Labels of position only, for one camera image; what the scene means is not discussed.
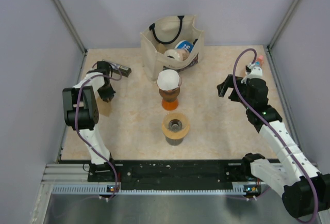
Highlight white paper coffee filter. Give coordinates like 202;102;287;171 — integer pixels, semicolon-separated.
157;69;180;91

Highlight light wooden dripper ring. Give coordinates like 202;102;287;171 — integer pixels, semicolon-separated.
161;117;191;139

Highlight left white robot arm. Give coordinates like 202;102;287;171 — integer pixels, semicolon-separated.
62;61;117;181

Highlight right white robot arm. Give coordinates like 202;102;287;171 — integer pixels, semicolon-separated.
217;68;329;220

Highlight brown paper coffee filter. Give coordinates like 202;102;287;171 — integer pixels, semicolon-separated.
96;97;112;117

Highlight black rectangular box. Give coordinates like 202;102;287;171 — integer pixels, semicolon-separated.
105;60;132;77

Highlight pink liquid bottle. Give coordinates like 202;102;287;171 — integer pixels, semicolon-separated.
244;55;264;77

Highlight orange glass carafe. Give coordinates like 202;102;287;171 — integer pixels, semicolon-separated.
161;99;178;111

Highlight white tape roll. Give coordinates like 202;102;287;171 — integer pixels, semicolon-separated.
164;49;190;61

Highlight blue white cup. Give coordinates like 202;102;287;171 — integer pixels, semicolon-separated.
175;40;194;53

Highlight grey glass carafe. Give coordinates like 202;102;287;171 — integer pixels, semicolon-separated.
165;135;184;146

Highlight cream canvas tote bag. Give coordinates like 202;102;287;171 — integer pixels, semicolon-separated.
140;15;204;82

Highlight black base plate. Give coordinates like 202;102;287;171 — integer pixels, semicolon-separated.
88;159;258;190

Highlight grey slotted cable duct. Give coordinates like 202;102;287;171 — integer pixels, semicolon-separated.
51;182;262;196

